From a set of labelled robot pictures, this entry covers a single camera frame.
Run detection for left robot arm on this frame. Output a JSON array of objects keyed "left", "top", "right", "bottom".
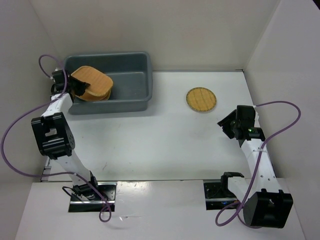
[{"left": 31, "top": 69, "right": 100, "bottom": 201}]

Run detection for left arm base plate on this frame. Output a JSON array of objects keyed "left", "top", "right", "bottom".
[{"left": 62, "top": 181, "right": 117, "bottom": 213}]

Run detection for round orange woven tray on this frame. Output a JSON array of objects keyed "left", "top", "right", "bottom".
[{"left": 78, "top": 91, "right": 111, "bottom": 102}]

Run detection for rounded tan woven tray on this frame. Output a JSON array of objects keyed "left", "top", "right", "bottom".
[{"left": 71, "top": 65, "right": 114, "bottom": 96}]

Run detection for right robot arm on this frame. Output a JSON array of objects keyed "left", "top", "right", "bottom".
[{"left": 217, "top": 105, "right": 294, "bottom": 229}]

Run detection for round yellow-green woven tray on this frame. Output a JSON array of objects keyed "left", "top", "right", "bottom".
[{"left": 185, "top": 87, "right": 217, "bottom": 113}]

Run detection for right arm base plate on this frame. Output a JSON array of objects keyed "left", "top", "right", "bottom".
[{"left": 203, "top": 179, "right": 238, "bottom": 211}]

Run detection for grey plastic bin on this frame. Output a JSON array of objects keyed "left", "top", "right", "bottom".
[{"left": 64, "top": 51, "right": 153, "bottom": 115}]

